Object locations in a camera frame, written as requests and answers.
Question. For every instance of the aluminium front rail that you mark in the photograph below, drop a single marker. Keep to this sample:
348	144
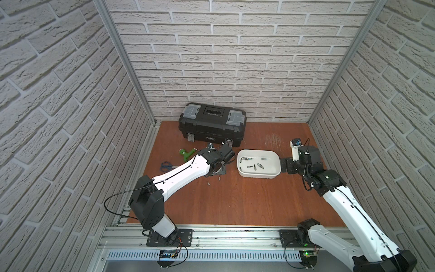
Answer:
127	242

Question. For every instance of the white plastic storage box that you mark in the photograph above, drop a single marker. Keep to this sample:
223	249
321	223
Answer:
271	165

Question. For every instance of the right controller board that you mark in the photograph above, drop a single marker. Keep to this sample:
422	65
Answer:
308	259

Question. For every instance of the black plastic toolbox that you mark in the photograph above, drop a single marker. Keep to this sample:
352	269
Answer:
213	124

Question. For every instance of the right aluminium corner post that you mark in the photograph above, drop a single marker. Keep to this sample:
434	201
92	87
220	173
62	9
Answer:
366	26

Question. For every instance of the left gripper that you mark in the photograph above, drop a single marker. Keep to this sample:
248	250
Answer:
219	166

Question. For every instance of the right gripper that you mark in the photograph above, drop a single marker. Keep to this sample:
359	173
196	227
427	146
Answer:
289	169

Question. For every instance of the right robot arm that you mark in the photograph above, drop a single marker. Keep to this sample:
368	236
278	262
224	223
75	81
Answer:
375	252

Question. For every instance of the blue handled scissors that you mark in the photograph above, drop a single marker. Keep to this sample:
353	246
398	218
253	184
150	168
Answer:
167	166

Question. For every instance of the aluminium corner post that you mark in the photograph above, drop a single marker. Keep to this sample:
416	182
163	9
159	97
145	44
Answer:
112	30
366	26

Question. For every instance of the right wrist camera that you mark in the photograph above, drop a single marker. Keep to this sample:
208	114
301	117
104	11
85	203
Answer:
295	145

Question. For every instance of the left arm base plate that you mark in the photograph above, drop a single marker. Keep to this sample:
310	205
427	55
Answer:
179	236

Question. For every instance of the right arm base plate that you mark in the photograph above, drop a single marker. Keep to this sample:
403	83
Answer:
292	238

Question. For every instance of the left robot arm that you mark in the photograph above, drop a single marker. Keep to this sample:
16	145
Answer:
149	195

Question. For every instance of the left aluminium corner post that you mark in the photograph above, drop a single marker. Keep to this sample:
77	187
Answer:
112	30

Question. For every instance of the left controller board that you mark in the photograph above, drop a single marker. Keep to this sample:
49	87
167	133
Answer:
167	258

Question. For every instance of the controller board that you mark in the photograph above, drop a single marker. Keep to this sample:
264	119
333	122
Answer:
167	258
308	259

